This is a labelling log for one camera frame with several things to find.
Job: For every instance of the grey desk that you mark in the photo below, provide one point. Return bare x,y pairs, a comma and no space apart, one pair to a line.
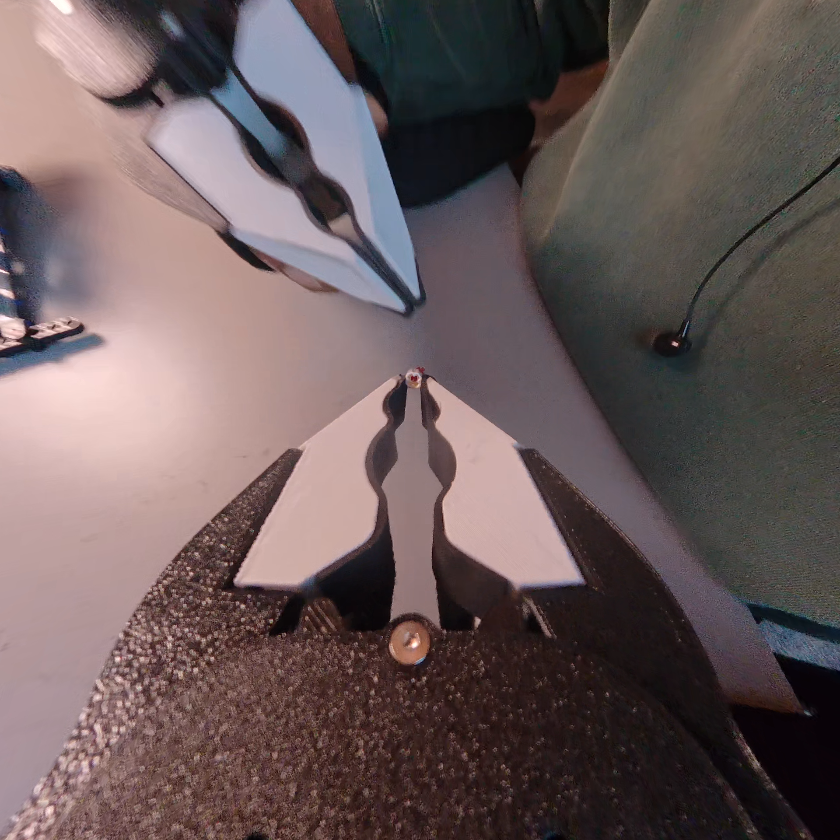
164,426

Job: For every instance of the person's right hand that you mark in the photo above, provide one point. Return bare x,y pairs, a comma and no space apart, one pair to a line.
302,277

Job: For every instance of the black building-brick model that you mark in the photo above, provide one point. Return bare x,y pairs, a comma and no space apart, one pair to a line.
46,330

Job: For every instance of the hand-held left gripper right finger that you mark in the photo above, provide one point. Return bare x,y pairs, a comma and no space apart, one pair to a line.
505,518

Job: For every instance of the light grey tube piece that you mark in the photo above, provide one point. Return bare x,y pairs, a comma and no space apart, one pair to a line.
413,378

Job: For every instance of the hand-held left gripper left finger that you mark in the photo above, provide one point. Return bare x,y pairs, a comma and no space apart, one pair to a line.
308,518

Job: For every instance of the black earphone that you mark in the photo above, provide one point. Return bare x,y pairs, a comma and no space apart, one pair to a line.
670,342

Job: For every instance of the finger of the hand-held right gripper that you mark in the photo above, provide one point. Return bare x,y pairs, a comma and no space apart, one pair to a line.
328,118
223,170

